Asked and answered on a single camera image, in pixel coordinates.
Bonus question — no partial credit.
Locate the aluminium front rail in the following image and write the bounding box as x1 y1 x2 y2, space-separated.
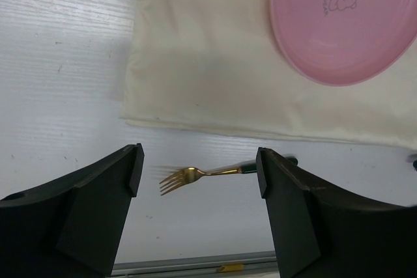
111 251 278 277

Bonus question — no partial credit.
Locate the gold fork green handle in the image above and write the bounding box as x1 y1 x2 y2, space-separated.
158 156 299 197

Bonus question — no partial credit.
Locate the cream cloth placemat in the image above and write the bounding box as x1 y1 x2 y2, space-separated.
121 0 416 150

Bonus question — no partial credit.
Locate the small yellow object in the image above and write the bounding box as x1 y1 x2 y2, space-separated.
218 264 245 273

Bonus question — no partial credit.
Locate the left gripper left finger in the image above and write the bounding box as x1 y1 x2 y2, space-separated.
1 144 144 277

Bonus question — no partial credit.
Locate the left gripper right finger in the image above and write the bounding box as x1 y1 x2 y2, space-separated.
256 148 416 277

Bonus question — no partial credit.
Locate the pink plate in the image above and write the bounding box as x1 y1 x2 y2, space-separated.
270 0 416 86

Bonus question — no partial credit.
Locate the gold spoon green handle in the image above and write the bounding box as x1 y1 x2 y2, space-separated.
407 154 417 171

